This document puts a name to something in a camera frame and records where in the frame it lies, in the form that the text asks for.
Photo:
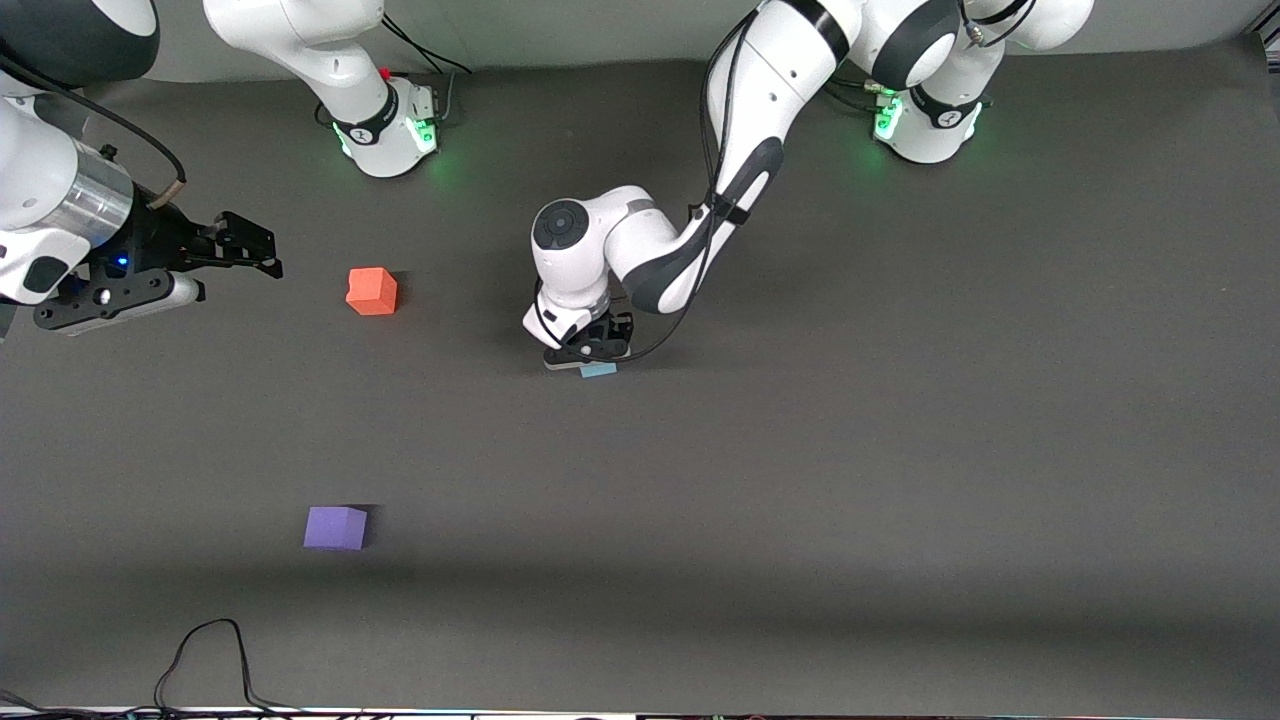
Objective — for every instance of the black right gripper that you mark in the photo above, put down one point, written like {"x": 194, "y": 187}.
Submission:
{"x": 160, "y": 238}

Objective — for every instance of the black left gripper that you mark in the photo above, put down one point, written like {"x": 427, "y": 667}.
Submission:
{"x": 611, "y": 331}

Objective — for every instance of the light blue block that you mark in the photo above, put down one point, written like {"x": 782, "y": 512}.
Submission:
{"x": 598, "y": 370}

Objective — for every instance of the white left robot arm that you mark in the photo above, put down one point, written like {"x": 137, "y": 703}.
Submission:
{"x": 770, "y": 110}

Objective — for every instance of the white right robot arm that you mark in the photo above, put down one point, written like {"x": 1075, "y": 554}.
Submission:
{"x": 360, "y": 95}

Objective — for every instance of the orange block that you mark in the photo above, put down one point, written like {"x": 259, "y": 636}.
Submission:
{"x": 371, "y": 291}

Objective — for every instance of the purple block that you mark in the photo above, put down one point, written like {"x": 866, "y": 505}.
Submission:
{"x": 335, "y": 528}

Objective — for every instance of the dark grey table mat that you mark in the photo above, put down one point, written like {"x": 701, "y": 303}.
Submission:
{"x": 800, "y": 500}

